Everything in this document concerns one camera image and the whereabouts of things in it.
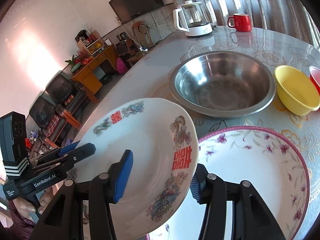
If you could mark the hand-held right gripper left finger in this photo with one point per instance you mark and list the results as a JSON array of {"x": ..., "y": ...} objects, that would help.
[{"x": 123, "y": 177}]

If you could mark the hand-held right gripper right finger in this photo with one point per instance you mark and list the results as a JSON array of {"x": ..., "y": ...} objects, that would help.
[{"x": 196, "y": 187}]

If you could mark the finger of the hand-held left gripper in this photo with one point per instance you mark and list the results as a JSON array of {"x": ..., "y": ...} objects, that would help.
[
  {"x": 82, "y": 151},
  {"x": 70, "y": 148}
]

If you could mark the white plate with red print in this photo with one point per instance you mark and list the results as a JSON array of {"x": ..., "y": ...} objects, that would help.
[{"x": 150, "y": 135}]

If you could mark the stainless steel basin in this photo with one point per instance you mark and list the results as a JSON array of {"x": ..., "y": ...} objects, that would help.
[{"x": 220, "y": 80}]

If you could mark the yellow bowl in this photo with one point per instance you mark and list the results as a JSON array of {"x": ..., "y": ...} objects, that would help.
[{"x": 295, "y": 90}]

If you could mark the person's left hand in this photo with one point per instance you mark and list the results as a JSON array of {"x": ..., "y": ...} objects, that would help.
[{"x": 46, "y": 197}]

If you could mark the glass coffee table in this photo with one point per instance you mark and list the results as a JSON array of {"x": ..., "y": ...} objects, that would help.
[{"x": 40, "y": 145}]

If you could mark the black leather armchair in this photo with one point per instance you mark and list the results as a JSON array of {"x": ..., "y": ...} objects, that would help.
[
  {"x": 43, "y": 112},
  {"x": 61, "y": 87}
]

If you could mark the white plate with purple rim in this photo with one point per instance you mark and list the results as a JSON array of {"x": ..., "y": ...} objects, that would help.
[{"x": 250, "y": 160}]

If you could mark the wooden cabinet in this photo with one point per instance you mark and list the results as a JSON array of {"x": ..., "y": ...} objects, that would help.
[{"x": 92, "y": 72}]

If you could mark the green basin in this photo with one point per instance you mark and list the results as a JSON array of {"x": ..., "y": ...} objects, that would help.
[{"x": 75, "y": 67}]

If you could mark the green potted plant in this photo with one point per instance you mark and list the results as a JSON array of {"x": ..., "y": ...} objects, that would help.
[{"x": 72, "y": 60}]

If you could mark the red packet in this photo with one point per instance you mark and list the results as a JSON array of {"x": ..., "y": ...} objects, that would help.
[{"x": 87, "y": 60}]

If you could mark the pink ball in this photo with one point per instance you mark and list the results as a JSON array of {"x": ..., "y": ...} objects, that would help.
[{"x": 122, "y": 66}]

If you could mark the wooden shelf box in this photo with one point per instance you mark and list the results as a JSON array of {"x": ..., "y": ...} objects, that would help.
[{"x": 90, "y": 41}]

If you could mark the low wooden table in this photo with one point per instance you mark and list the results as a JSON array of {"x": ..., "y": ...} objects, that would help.
[{"x": 136, "y": 56}]

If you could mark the small black television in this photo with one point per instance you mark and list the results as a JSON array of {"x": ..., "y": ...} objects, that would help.
[{"x": 122, "y": 48}]

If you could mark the small white box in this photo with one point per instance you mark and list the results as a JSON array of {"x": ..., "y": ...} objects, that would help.
[{"x": 107, "y": 41}]

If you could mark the floral plastic tablecloth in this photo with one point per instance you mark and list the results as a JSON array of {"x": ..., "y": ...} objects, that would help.
[{"x": 160, "y": 62}]

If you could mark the white power strip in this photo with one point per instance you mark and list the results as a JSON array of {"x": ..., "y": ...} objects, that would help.
[{"x": 143, "y": 48}]

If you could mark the wooden chair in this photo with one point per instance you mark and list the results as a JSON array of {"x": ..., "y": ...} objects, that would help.
[{"x": 142, "y": 33}]

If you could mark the white glass electric kettle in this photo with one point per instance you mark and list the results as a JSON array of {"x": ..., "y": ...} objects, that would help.
[{"x": 197, "y": 28}]

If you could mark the black flat television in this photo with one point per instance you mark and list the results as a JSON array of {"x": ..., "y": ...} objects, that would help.
[{"x": 136, "y": 1}]

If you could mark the red bowl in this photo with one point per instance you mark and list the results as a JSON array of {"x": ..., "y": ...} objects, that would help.
[{"x": 315, "y": 77}]

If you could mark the red mug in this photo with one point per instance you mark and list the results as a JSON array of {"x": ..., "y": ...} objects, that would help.
[{"x": 241, "y": 23}]

